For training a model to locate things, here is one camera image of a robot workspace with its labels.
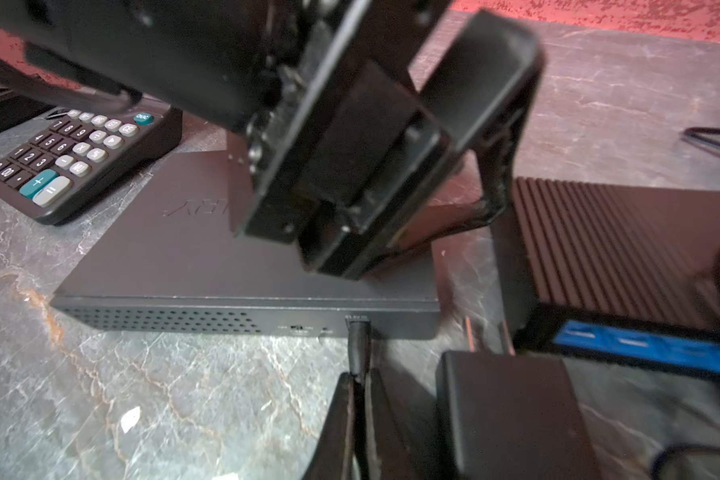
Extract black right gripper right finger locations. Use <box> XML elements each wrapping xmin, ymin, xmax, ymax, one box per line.
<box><xmin>364</xmin><ymin>368</ymin><xmax>421</xmax><ymax>480</ymax></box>

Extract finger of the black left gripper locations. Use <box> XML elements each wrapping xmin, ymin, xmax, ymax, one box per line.
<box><xmin>396</xmin><ymin>11</ymin><xmax>543</xmax><ymax>252</ymax></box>

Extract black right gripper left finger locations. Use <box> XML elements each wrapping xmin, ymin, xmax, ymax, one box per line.
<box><xmin>303</xmin><ymin>372</ymin><xmax>356</xmax><ymax>480</ymax></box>

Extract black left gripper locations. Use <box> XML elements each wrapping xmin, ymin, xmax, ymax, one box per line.
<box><xmin>0</xmin><ymin>1</ymin><xmax>455</xmax><ymax>279</ymax></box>

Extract black network switch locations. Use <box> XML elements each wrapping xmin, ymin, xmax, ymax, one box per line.
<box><xmin>51</xmin><ymin>151</ymin><xmax>440</xmax><ymax>340</ymax></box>
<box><xmin>491</xmin><ymin>178</ymin><xmax>720</xmax><ymax>381</ymax></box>

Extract black calculator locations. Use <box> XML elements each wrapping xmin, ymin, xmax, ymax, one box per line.
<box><xmin>0</xmin><ymin>99</ymin><xmax>183</xmax><ymax>225</ymax></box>

